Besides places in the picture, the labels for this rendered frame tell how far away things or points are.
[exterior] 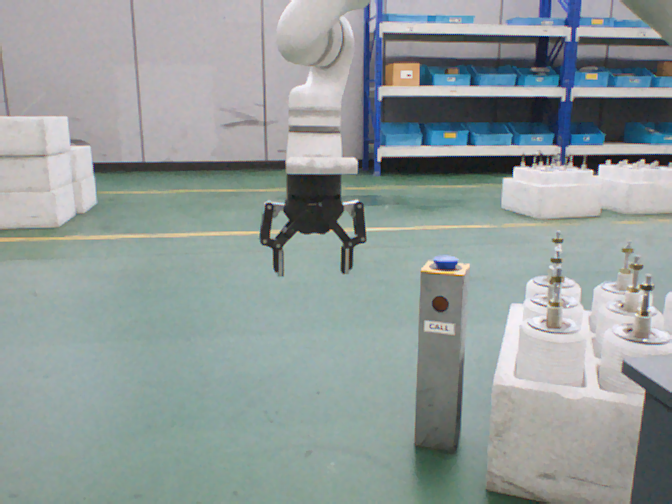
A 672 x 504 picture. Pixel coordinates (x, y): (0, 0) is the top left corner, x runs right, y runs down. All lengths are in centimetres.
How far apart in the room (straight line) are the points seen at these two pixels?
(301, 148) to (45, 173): 252
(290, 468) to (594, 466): 46
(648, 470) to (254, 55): 557
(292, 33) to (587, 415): 64
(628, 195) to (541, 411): 282
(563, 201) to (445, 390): 248
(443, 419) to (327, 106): 56
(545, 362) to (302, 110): 50
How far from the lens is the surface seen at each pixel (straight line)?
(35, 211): 324
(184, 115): 600
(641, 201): 370
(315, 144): 76
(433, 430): 104
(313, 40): 75
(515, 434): 93
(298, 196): 78
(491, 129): 620
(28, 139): 320
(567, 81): 598
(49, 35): 628
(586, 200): 348
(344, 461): 102
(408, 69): 547
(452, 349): 97
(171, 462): 105
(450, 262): 95
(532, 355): 91
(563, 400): 90
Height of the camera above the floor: 56
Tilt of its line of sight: 14 degrees down
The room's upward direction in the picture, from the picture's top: straight up
